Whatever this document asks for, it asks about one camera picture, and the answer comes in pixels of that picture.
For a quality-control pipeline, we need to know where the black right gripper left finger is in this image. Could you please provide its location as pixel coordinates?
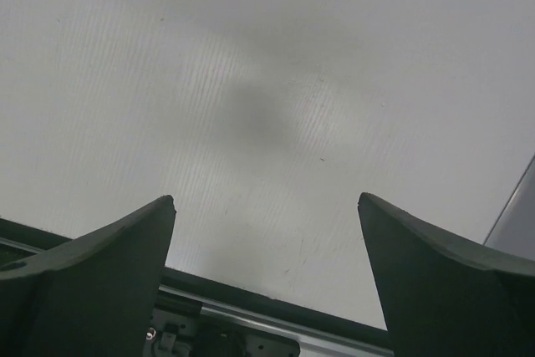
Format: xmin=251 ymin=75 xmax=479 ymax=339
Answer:
xmin=1 ymin=196 xmax=176 ymax=356

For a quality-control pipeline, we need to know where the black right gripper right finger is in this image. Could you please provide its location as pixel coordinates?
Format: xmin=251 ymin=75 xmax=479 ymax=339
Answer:
xmin=358 ymin=193 xmax=534 ymax=356

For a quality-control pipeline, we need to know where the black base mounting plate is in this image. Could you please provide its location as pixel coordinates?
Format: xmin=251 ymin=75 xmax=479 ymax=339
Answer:
xmin=0 ymin=217 xmax=390 ymax=344

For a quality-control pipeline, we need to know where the aluminium frame rail front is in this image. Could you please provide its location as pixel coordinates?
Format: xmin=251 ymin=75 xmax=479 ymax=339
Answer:
xmin=0 ymin=236 xmax=394 ymax=357

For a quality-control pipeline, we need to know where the right aluminium corner post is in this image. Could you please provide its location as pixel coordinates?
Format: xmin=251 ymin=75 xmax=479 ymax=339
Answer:
xmin=484 ymin=158 xmax=534 ymax=260

